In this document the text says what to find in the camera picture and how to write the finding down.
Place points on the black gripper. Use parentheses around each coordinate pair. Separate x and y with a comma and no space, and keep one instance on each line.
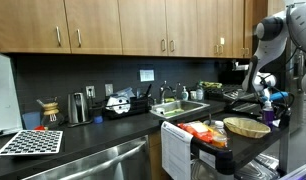
(279,108)

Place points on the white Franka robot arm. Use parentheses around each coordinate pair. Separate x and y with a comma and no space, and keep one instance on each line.
(269,43)

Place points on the black service cart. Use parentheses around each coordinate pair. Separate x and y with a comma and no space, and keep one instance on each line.
(226,160)

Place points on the purple soap pump bottle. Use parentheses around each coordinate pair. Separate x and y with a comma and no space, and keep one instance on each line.
(268,116)

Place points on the stainless steel refrigerator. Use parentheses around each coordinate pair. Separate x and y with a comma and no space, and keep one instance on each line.
(296,113)

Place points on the woven wicker basket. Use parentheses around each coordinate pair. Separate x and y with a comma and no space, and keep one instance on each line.
(248,128)

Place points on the stainless gas stove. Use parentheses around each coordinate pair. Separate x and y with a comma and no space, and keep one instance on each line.
(239,106)

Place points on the black microwave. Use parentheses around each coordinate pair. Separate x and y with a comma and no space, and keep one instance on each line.
(233,77)

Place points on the white box on microwave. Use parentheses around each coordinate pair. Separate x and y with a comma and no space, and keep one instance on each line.
(241,66)

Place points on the orange juice plastic bottle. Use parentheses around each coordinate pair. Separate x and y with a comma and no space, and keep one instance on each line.
(219,138)

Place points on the white purple-edged board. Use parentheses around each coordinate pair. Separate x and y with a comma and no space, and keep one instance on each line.
(303,173)

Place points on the green patterned oven mitts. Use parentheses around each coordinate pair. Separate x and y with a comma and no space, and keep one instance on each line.
(211,85)

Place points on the clear spray bottle green cap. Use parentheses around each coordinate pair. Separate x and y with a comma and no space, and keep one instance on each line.
(200,93)

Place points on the red orange snack bag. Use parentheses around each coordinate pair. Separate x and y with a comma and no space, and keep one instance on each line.
(199,131)

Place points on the white mug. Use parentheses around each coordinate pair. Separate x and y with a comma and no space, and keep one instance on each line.
(193,95)

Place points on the white cart label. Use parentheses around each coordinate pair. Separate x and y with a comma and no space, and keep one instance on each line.
(207,158)

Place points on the sticky note on cabinet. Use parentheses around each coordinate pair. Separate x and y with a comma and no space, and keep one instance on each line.
(222,41)

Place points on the stainless steel sink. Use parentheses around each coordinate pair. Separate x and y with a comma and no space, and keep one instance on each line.
(189,106)

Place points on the white soap dispenser bottle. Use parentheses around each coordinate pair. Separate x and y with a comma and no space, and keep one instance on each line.
(185,95)

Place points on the clear plastic container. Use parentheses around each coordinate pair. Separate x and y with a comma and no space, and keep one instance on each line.
(203,171)

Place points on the thin chrome tap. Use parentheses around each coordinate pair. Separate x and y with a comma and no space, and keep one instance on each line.
(178,91)

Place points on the yellow green sponge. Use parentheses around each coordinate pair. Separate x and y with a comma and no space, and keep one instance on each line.
(170,99)

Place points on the white hanging towel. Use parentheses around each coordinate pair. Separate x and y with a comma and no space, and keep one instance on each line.
(176,150)

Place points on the chrome kitchen faucet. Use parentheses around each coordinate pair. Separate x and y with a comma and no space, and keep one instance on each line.
(162,91)

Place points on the black dish rack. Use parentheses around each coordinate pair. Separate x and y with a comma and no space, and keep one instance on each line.
(139,105)

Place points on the wooden upper cabinets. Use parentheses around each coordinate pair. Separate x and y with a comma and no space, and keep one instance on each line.
(143,26)

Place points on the white round plate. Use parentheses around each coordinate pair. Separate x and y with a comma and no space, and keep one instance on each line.
(118,105)

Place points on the stainless steel dishwasher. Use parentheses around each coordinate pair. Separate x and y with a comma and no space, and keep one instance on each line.
(109,163)

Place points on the small blue cup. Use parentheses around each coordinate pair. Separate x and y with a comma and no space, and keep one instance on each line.
(98,119)

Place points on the stainless electric kettle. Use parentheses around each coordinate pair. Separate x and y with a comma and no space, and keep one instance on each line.
(78,109)

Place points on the glass pour-over coffee maker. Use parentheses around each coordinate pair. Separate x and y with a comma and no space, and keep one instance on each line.
(52,116)

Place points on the small red object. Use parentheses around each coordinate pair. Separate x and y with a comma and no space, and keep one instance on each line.
(40,127)

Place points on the light blue plastic container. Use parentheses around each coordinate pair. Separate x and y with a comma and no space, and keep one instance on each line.
(31,120)

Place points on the black white checkerboard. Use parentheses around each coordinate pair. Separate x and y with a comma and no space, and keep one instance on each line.
(31,142)

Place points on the whiteboard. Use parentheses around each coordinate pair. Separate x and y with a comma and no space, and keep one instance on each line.
(4,96)

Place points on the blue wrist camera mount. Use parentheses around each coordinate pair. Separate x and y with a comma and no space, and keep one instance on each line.
(276,96)

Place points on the white wall notice paper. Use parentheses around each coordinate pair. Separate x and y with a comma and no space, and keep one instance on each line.
(147,75)

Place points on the white wall switch plate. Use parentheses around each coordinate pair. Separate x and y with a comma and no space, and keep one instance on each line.
(109,90)

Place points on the white wall outlet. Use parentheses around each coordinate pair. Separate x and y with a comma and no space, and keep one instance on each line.
(90,91)

